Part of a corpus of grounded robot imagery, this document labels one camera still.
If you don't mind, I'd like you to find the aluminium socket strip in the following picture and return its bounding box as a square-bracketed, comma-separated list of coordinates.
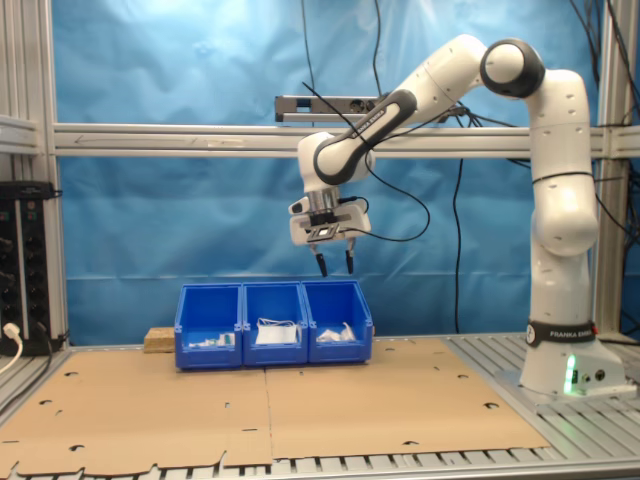
[273, 94, 394, 124]

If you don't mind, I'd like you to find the blue plastic storage bin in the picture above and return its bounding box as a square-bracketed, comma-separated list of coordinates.
[174, 283, 246, 371]
[300, 279, 376, 365]
[241, 281, 310, 368]

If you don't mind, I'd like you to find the chipboard wood slab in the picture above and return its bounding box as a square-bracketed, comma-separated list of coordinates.
[143, 326, 178, 355]

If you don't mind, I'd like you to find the brown cardboard sheet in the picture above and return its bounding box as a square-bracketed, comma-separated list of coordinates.
[264, 338, 552, 460]
[0, 349, 275, 478]

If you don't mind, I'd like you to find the horizontal aluminium frame beam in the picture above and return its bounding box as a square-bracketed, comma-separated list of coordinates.
[48, 121, 640, 161]

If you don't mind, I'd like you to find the black socket rack panel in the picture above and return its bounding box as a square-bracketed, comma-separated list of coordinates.
[0, 180, 57, 358]

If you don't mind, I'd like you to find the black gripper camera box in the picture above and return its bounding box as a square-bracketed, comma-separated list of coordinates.
[305, 213, 348, 245]

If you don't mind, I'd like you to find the upright aluminium frame post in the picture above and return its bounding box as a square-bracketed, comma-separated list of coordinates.
[591, 0, 640, 342]
[0, 0, 70, 347]

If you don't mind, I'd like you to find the white mains plug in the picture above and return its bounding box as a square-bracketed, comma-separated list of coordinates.
[1, 322, 25, 352]

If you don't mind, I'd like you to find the stack of pale surgical masks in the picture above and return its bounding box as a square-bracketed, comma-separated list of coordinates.
[255, 318, 302, 347]

